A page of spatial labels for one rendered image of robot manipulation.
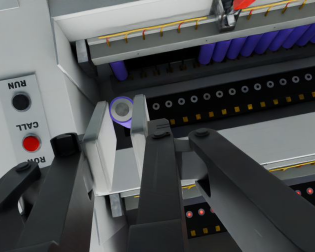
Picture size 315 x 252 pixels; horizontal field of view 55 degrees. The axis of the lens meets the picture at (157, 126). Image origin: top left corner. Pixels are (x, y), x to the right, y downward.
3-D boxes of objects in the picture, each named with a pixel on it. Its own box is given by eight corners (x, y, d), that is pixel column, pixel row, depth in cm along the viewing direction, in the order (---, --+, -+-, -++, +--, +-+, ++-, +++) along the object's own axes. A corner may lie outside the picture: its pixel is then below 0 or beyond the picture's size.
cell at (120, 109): (139, 105, 26) (133, 93, 20) (143, 126, 26) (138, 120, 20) (118, 109, 26) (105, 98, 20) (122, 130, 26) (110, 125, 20)
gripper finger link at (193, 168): (148, 159, 12) (220, 146, 12) (146, 120, 17) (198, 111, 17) (154, 191, 13) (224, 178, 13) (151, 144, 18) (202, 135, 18)
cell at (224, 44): (210, 51, 44) (217, 28, 38) (222, 49, 44) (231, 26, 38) (213, 63, 44) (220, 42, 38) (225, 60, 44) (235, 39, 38)
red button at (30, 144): (20, 137, 31) (24, 152, 31) (36, 134, 31) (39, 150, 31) (24, 136, 32) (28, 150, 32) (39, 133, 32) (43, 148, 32)
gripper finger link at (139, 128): (129, 131, 14) (145, 128, 14) (133, 95, 20) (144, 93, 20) (141, 188, 15) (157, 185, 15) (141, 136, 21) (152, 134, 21)
